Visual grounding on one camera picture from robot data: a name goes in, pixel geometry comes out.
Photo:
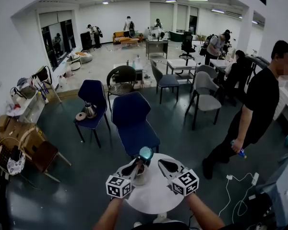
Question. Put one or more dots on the white charger plug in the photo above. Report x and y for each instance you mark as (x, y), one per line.
(230, 177)

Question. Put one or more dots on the black office chair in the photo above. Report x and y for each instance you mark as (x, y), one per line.
(187, 43)

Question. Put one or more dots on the glass sliding door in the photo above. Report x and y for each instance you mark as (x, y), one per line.
(58, 42)

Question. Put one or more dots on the white round stool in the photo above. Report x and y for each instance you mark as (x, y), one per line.
(74, 65)

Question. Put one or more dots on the cardboard box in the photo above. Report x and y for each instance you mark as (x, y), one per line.
(16, 130)

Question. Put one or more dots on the person's right forearm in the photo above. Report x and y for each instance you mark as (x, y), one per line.
(204, 212)

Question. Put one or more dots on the black handbag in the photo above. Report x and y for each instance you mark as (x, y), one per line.
(42, 74)

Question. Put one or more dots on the white square table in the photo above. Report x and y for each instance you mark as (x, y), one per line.
(182, 63)

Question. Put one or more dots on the dark wicker chair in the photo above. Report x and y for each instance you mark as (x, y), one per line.
(120, 88)

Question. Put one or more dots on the tape roll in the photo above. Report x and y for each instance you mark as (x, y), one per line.
(81, 117)

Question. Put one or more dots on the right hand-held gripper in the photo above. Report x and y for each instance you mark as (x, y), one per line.
(184, 182)

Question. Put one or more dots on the grey metal desk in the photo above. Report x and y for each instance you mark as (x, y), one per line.
(156, 47)

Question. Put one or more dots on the grey upholstered chair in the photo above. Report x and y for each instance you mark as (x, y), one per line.
(206, 69)
(206, 99)

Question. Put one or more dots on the person's right white shoe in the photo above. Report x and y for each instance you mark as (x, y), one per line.
(159, 217)

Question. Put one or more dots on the person's left forearm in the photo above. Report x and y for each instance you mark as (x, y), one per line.
(108, 214)

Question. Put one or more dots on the dark blue dining chair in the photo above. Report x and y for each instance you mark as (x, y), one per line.
(168, 81)

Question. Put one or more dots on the white plastic jug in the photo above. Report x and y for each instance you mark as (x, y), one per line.
(62, 81)

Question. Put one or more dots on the brown seat wooden chair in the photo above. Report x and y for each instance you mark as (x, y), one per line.
(44, 153)

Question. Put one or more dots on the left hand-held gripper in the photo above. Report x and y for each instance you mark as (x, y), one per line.
(118, 187)

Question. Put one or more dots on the grey cabinet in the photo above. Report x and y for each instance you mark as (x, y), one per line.
(283, 188)

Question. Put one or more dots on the white work table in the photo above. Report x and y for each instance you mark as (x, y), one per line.
(220, 62)

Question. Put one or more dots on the blue padded chair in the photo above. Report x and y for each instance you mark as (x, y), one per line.
(132, 123)
(92, 92)

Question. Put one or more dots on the person's white shoe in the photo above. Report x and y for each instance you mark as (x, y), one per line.
(159, 217)
(137, 224)

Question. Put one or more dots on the orange sofa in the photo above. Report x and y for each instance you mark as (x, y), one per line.
(124, 35)

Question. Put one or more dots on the steel kettle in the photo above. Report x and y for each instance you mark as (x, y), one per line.
(90, 110)

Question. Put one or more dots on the person's black shirt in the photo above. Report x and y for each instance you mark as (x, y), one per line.
(158, 226)

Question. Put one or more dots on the black cabinet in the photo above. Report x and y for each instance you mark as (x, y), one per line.
(86, 41)

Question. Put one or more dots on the white low table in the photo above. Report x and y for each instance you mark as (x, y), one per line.
(139, 67)

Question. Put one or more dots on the white bottle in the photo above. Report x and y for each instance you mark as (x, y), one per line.
(138, 59)

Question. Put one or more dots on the metal cup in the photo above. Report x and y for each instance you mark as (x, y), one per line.
(142, 179)

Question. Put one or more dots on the white shelf unit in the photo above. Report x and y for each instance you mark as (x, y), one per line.
(36, 106)

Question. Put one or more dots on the teal round lid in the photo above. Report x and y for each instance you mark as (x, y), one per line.
(146, 153)

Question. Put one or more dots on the person's left white shoe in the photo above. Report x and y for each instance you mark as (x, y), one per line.
(137, 224)

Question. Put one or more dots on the small wooden bench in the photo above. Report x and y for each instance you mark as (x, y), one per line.
(129, 41)

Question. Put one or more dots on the teal bottle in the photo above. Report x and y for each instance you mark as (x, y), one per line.
(133, 65)

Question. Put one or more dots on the white power strip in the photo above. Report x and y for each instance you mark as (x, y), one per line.
(255, 179)

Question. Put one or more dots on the blue bottle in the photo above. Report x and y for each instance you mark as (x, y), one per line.
(241, 153)

